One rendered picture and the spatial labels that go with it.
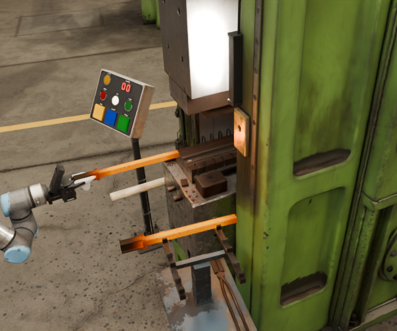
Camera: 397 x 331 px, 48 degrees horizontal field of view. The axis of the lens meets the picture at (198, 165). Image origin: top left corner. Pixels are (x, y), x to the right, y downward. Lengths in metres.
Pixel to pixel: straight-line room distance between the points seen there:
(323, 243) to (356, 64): 0.89
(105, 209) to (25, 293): 0.83
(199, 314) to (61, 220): 1.83
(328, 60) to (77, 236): 2.19
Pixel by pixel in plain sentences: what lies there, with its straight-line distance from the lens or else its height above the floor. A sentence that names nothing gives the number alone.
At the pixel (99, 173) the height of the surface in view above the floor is 1.07.
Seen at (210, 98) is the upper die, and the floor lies 1.32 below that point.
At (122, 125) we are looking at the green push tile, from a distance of 2.35.
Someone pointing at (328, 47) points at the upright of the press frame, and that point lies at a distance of 1.61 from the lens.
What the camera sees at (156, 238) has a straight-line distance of 1.68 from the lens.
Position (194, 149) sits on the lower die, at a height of 0.99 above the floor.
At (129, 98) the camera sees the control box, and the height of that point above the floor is 1.12.
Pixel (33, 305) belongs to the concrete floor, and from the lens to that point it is 2.93.
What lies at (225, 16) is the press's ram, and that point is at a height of 1.66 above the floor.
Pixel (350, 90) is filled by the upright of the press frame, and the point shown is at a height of 1.41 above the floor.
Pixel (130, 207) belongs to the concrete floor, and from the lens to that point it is 3.37.
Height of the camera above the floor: 2.17
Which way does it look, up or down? 36 degrees down
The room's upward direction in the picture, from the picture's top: 3 degrees counter-clockwise
